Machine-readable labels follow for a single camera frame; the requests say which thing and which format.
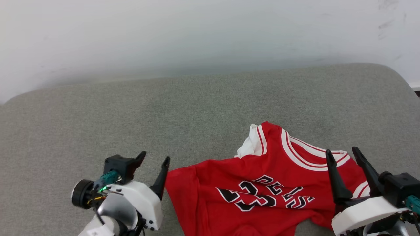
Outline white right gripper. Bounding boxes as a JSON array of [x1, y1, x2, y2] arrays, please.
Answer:
[[325, 147, 411, 236]]

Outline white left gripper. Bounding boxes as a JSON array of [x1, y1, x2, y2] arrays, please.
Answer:
[[108, 151, 171, 231]]

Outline red basketball jersey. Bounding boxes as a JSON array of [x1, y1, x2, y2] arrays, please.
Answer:
[[165, 121, 371, 236]]

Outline grey fabric sofa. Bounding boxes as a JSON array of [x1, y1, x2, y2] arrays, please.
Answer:
[[0, 63, 420, 236]]

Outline teal plug right camera cable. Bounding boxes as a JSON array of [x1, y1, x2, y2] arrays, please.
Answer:
[[405, 195, 420, 215]]

